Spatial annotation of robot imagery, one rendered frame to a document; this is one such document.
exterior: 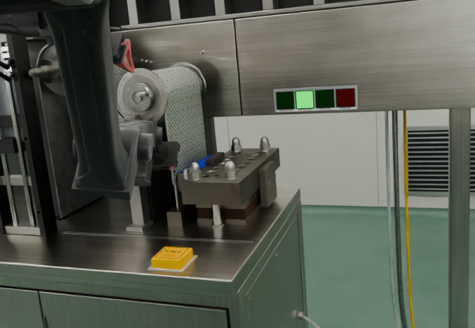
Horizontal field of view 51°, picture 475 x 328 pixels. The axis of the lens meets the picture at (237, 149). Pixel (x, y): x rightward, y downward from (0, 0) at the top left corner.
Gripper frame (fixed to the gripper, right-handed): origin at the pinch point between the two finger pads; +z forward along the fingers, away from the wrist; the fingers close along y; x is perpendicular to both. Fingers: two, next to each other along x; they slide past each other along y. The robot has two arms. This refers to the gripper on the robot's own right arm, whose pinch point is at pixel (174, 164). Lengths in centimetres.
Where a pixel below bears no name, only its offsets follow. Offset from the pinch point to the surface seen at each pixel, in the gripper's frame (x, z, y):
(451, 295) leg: -25, 69, 72
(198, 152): 7.7, 13.7, 0.3
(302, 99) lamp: 26.0, 19.9, 29.5
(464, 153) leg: 16, 45, 75
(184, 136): 9.1, 3.7, 0.3
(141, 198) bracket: -9.9, -1.0, -7.8
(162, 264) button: -27.4, -16.7, 9.3
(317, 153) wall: 85, 257, -11
